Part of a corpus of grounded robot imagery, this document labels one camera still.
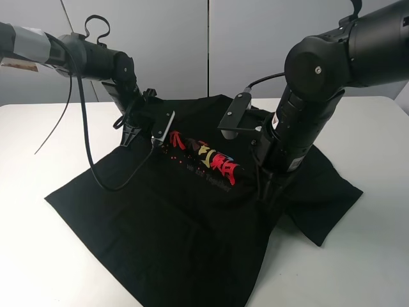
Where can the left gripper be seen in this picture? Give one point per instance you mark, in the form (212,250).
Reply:
(131,118)

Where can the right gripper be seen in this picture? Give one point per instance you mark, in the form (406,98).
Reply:
(270,186)

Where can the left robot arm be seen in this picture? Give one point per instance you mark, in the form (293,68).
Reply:
(73,56)

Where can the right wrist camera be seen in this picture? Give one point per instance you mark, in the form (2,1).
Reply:
(231,124)

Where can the black printed t-shirt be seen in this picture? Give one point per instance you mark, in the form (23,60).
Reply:
(187,229)

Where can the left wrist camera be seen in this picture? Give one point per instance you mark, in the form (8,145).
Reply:
(162,125)

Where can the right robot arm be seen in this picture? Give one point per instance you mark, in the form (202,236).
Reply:
(363,51)

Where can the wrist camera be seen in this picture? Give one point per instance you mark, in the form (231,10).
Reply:
(231,124)
(162,125)

